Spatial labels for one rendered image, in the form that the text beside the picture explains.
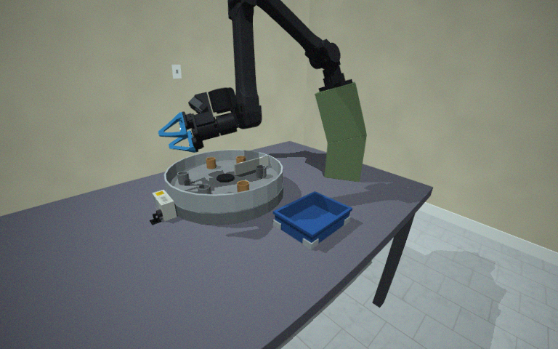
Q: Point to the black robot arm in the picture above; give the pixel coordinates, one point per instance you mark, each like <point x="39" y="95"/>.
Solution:
<point x="320" y="53"/>

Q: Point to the grey metal bushing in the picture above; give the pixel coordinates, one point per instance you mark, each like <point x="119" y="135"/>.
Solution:
<point x="261" y="171"/>
<point x="204" y="188"/>
<point x="183" y="178"/>

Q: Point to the blue open crate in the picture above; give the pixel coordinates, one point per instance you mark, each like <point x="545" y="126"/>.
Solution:
<point x="317" y="217"/>

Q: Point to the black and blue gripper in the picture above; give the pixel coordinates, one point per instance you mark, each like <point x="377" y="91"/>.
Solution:
<point x="204" y="132"/>

